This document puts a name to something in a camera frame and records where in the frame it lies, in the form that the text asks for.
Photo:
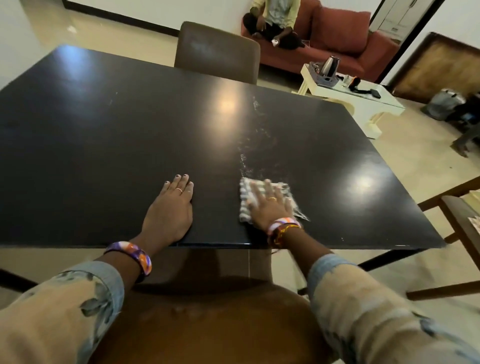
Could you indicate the person's right hand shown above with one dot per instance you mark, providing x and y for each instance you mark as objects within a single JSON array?
[{"x": 272, "y": 212}]

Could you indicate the person's left hand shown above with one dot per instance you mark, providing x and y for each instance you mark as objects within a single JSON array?
[{"x": 170, "y": 217}]

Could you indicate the striped cloth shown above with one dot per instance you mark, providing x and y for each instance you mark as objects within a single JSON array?
[{"x": 245, "y": 210}]

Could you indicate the brown chair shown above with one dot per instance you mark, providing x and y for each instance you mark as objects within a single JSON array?
[
  {"x": 217, "y": 52},
  {"x": 210, "y": 326}
]

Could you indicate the person's right forearm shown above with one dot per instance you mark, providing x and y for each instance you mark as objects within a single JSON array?
[{"x": 375, "y": 315}]

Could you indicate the white purple bangle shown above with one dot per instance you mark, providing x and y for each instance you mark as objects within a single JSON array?
[{"x": 281, "y": 222}]

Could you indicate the orange purple bangle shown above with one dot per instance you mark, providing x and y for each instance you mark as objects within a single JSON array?
[{"x": 131, "y": 250}]

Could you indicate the black table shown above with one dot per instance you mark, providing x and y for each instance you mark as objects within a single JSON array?
[{"x": 150, "y": 131}]

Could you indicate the grey tray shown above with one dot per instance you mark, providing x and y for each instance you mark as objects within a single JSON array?
[{"x": 326, "y": 83}]

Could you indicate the white coffee table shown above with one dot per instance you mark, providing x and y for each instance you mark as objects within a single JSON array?
[{"x": 367, "y": 108}]

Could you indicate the drinking glass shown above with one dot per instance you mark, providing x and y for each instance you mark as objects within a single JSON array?
[{"x": 347, "y": 80}]

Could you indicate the black gadget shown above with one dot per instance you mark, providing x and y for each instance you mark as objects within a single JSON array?
[{"x": 356, "y": 84}]

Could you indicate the steel electric kettle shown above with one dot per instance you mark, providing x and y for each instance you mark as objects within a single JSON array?
[{"x": 329, "y": 67}]

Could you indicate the black phone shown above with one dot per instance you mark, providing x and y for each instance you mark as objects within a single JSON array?
[{"x": 375, "y": 93}]

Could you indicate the white adapter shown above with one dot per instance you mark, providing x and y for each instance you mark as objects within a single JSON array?
[{"x": 275, "y": 42}]

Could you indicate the wooden beige armchair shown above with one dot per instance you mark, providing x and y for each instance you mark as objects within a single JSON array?
[{"x": 461, "y": 221}]

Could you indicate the red sofa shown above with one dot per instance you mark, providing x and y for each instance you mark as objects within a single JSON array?
[{"x": 345, "y": 33}]

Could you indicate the grey bin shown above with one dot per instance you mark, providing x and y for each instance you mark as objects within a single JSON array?
[{"x": 442, "y": 105}]

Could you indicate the dark low table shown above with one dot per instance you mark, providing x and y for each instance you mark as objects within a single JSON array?
[{"x": 468, "y": 116}]

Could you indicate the brown wooden board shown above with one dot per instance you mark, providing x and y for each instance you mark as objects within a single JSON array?
[{"x": 438, "y": 67}]

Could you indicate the white panelled door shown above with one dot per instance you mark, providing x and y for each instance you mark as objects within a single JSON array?
[{"x": 401, "y": 17}]

